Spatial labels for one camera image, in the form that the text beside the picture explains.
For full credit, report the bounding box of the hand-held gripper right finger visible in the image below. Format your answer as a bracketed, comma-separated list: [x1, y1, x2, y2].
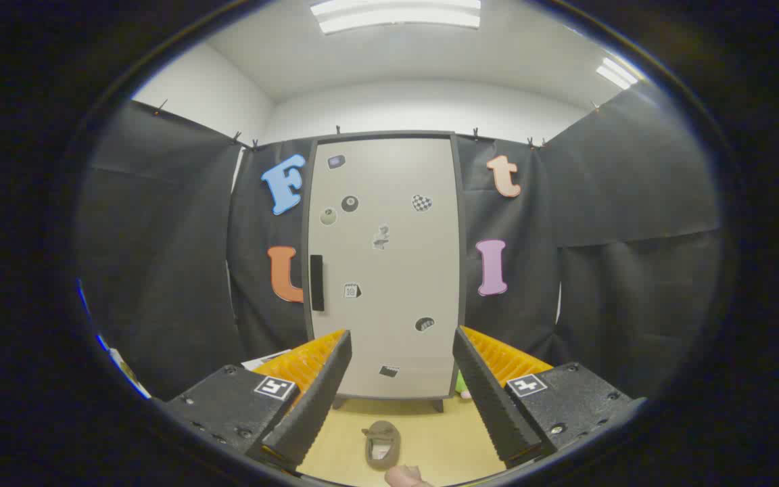
[452, 325, 648, 469]

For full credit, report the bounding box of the small ceiling light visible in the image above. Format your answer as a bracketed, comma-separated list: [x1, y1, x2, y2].
[596, 57, 640, 91]

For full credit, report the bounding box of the long ceiling light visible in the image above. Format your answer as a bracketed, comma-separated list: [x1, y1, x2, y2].
[310, 0, 482, 35]

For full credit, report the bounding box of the black door handle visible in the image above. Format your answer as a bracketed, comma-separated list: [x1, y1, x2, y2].
[310, 254, 325, 312]

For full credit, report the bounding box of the black backdrop cloth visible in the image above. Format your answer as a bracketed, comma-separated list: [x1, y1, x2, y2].
[227, 135, 561, 363]
[542, 83, 723, 400]
[77, 100, 245, 401]

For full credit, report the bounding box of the grey shoe cabinet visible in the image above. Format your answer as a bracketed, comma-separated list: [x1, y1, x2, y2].
[301, 131, 469, 413]

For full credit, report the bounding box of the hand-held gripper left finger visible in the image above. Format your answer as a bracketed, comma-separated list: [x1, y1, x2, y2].
[151, 329, 353, 473]

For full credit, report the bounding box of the brown fuzzy shoe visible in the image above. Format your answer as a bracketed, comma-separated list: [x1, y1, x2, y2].
[361, 420, 402, 471]

